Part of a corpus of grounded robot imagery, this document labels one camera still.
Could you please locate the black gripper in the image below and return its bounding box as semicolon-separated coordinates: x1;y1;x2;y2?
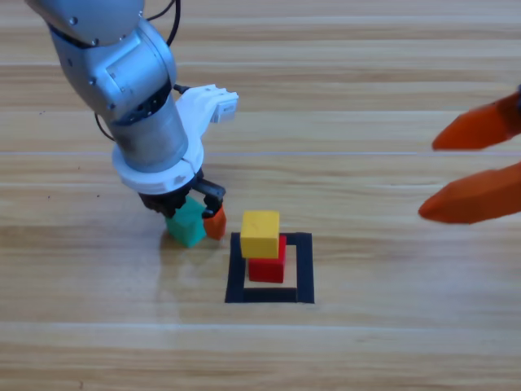
137;169;228;241

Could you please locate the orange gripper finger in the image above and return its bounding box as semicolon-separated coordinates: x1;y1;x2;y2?
418;160;521;225
431;91;521;152

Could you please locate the green wooden block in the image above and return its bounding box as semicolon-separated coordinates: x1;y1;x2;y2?
164;194;208;248

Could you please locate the yellow wooden block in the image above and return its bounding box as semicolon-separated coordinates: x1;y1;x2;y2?
239;210;281;260

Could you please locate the red wooden block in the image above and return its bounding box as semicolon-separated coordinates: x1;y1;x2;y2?
247;235;287;284

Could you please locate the black tape square outline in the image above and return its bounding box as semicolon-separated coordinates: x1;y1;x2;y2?
224;231;316;305

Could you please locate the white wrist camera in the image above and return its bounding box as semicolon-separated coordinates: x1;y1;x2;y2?
211;91;240;125

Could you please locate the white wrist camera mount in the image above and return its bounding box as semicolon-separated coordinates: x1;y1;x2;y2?
112;84;240;195

